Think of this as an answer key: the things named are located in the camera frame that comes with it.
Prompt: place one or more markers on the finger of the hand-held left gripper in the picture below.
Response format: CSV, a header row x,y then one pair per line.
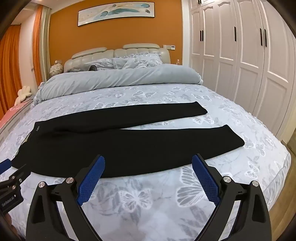
x,y
18,173
4,165

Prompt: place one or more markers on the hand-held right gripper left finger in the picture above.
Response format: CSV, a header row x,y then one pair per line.
x,y
92,179

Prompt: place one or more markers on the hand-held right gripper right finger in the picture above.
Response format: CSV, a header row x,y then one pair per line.
x,y
205,179

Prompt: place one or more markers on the black pants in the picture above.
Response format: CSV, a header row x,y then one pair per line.
x,y
115,143

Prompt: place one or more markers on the pink bench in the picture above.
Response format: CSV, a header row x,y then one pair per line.
x,y
13,113

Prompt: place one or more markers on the bed with butterfly print sheet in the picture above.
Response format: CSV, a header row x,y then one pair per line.
x,y
150,199

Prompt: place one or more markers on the white flower-shaped cushion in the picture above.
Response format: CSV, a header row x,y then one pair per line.
x,y
24,93

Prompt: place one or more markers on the orange curtain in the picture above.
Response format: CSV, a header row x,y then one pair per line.
x,y
37,41
9,74

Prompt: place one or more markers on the grey pillow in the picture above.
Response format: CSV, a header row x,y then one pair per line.
x,y
120,76

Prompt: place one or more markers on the white bedside decoration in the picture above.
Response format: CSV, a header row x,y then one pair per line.
x,y
56,68

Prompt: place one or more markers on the beige leather headboard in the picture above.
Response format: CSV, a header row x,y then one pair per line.
x,y
92,53

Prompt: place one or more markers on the butterfly print pillow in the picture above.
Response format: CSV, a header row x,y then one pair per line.
x,y
138,60

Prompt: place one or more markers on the white wall switch panel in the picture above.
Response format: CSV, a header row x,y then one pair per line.
x,y
172,47

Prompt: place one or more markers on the framed feather wall painting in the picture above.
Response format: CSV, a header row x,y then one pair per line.
x,y
113,14

